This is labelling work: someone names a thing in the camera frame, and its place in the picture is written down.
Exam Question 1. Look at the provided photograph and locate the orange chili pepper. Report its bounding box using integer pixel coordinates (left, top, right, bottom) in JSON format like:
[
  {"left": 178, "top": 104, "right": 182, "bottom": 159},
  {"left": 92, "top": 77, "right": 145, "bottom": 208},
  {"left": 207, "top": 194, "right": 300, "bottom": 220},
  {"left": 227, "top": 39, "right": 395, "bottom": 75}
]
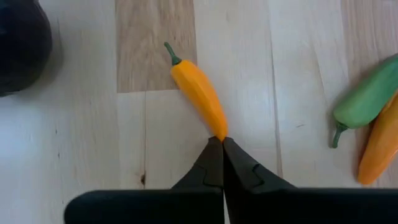
[
  {"left": 356, "top": 93, "right": 398, "bottom": 186},
  {"left": 164, "top": 42, "right": 229, "bottom": 142}
]

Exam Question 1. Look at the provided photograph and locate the green chili pepper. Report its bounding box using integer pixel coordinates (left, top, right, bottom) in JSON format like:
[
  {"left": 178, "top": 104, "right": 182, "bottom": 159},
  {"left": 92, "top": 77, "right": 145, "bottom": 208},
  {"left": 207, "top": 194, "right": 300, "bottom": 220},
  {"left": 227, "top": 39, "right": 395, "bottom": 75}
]
[{"left": 331, "top": 53, "right": 398, "bottom": 149}]

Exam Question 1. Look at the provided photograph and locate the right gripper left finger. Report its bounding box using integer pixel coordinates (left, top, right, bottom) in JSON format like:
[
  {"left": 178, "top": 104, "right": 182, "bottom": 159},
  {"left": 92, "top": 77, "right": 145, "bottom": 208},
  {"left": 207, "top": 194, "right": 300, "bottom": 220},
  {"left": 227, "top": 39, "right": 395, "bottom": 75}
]
[{"left": 63, "top": 136, "right": 225, "bottom": 224}]

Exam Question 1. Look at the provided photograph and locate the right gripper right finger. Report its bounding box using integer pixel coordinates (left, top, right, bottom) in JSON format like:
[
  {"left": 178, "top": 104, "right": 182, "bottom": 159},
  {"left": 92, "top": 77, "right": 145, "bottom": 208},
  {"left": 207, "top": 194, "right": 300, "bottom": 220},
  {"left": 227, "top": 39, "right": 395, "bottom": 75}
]
[{"left": 224, "top": 136, "right": 398, "bottom": 224}]

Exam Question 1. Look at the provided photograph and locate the dark purple round fruit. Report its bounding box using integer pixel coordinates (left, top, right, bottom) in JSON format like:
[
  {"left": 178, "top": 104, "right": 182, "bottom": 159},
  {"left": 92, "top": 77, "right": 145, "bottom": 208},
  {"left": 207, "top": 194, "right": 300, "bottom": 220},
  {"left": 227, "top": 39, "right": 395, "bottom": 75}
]
[{"left": 0, "top": 0, "right": 53, "bottom": 97}]

